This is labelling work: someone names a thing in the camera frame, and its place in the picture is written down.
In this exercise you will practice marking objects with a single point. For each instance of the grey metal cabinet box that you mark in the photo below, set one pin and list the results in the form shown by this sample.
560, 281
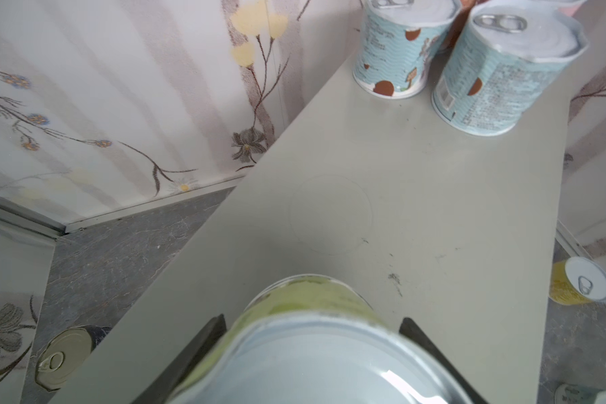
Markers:
453, 231

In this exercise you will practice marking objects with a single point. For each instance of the teal labelled white-lid can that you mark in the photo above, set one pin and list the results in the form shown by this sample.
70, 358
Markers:
398, 41

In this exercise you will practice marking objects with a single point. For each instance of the orange labelled can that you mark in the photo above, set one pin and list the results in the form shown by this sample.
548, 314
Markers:
458, 25

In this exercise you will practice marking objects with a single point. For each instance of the green labelled can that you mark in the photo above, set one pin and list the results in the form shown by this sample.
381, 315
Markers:
313, 339

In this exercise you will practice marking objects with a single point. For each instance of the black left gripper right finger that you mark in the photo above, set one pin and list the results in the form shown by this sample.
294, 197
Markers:
412, 331

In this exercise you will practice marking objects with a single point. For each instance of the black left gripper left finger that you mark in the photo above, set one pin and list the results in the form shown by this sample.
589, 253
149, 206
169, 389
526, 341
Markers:
204, 341

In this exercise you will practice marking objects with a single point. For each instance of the light blue can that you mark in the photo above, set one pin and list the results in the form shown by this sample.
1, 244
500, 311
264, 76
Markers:
507, 55

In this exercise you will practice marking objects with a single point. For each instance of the pink fruit labelled can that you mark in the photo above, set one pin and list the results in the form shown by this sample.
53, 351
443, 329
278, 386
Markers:
567, 7

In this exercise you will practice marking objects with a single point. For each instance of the yellow labelled can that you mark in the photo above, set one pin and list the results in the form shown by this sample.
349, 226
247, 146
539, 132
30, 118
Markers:
577, 281

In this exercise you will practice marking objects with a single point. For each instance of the dark blue tomato can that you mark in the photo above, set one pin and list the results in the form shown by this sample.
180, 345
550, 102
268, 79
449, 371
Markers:
65, 353

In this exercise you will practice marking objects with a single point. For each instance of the white-lid can front right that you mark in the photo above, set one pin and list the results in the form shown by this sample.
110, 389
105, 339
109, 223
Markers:
579, 394

